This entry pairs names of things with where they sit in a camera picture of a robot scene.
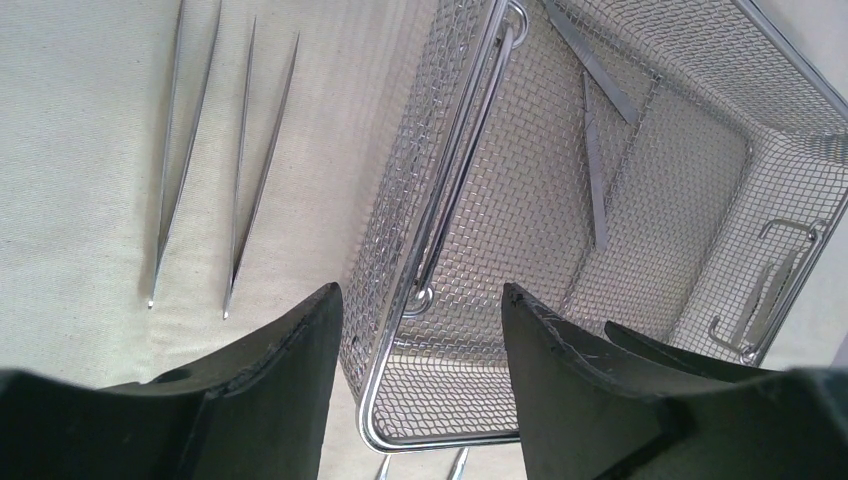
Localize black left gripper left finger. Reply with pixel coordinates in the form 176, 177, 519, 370
1, 283, 343, 479

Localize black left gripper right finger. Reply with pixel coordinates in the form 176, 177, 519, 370
501, 283, 847, 479

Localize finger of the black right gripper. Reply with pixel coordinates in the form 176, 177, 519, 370
604, 321, 743, 383

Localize metal surgical instrument tray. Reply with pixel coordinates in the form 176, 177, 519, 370
340, 1, 847, 453

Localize metal tweezers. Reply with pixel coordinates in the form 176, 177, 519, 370
145, 1, 223, 310

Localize beige cloth wrap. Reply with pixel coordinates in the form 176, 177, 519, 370
0, 0, 848, 480

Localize metal surgical forceps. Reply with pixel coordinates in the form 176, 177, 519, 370
221, 17, 300, 320

